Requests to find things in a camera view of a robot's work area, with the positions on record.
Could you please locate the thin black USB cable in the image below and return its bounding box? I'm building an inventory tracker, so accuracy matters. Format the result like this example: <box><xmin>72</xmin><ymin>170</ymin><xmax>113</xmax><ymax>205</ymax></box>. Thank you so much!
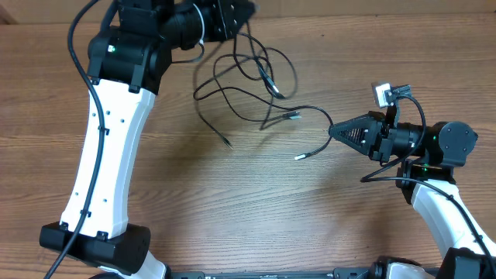
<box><xmin>192</xmin><ymin>53</ymin><xmax>335</xmax><ymax>162</ymax></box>

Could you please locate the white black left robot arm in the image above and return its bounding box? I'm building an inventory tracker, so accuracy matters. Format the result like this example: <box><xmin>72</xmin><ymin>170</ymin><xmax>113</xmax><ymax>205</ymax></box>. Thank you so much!
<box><xmin>40</xmin><ymin>0</ymin><xmax>257</xmax><ymax>279</ymax></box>

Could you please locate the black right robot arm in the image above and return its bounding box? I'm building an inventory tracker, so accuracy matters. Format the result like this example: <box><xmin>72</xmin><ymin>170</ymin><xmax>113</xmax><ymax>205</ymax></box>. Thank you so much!
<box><xmin>329</xmin><ymin>112</ymin><xmax>495</xmax><ymax>278</ymax></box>

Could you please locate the black right camera cable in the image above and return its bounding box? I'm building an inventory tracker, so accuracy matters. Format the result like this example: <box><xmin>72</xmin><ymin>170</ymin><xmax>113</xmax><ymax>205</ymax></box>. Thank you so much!
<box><xmin>360</xmin><ymin>84</ymin><xmax>496</xmax><ymax>279</ymax></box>

